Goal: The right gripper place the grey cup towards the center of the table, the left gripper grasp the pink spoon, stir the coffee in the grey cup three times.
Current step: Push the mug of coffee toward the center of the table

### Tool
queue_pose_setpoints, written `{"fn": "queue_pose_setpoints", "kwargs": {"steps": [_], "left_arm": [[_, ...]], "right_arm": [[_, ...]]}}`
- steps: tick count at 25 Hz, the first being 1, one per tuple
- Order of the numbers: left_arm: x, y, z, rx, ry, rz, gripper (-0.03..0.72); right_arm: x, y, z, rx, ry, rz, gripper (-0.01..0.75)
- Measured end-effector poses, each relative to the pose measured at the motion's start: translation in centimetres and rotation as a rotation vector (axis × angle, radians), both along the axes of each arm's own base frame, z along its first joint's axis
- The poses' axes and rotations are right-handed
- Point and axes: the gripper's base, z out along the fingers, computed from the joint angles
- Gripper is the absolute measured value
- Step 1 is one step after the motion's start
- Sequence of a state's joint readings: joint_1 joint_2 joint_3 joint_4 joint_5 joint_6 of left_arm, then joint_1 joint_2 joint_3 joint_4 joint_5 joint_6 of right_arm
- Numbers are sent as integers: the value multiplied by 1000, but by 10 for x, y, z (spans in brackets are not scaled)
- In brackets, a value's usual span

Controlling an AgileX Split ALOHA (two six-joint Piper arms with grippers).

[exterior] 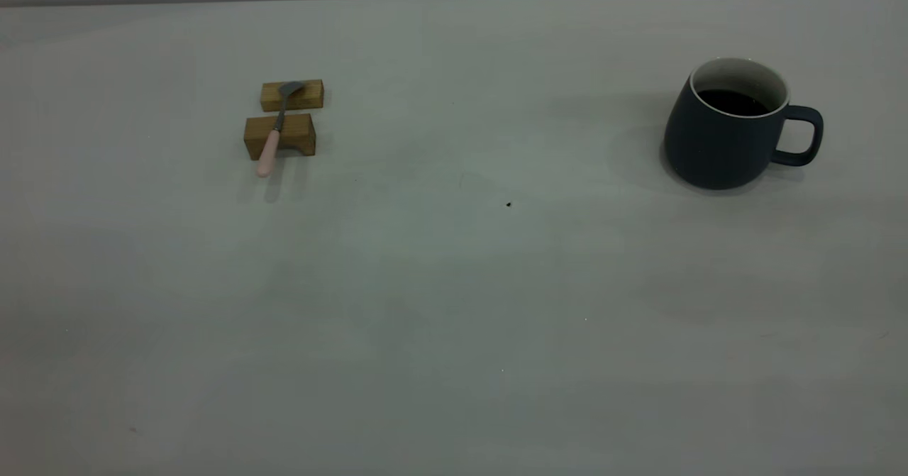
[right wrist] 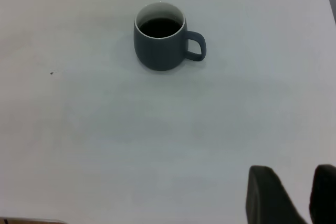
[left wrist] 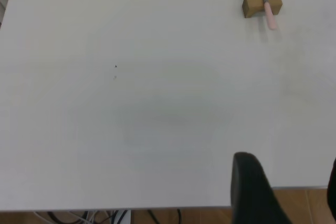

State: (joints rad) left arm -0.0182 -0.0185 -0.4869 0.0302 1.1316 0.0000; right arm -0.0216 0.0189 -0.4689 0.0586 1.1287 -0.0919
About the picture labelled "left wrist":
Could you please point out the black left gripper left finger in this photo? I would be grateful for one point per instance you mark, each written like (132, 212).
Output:
(249, 195)

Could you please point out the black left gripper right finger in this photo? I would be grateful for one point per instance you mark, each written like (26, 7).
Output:
(333, 192)

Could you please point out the white power strip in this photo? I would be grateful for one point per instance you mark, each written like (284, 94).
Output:
(123, 217)

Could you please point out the arched wooden block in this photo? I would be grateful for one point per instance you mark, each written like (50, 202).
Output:
(252, 3)

